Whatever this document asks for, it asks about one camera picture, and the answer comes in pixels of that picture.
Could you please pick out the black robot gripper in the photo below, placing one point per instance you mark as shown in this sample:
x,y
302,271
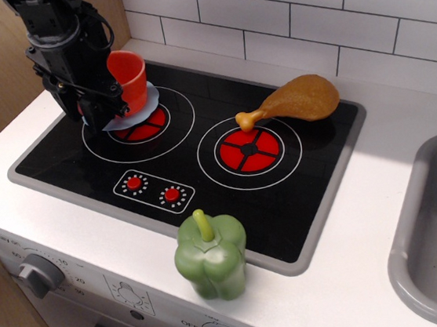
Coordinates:
x,y
70,53

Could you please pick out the light blue toy plate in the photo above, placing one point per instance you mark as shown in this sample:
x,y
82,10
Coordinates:
x,y
142,115

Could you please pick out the red plastic toy cup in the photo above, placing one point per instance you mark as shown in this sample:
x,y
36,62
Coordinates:
x,y
128,68

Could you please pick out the black toy stove top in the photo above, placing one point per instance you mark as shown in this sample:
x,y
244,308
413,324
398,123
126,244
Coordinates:
x,y
279,180

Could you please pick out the green toy bell pepper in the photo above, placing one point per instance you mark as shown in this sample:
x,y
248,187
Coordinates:
x,y
211,255

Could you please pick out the brown toy chicken drumstick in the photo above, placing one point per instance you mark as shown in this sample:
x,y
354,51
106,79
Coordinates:
x,y
308,97

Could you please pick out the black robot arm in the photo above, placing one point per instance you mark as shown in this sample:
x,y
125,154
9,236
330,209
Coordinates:
x,y
27,9

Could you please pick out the grey timer knob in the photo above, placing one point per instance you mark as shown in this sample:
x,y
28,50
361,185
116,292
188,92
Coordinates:
x,y
40,275

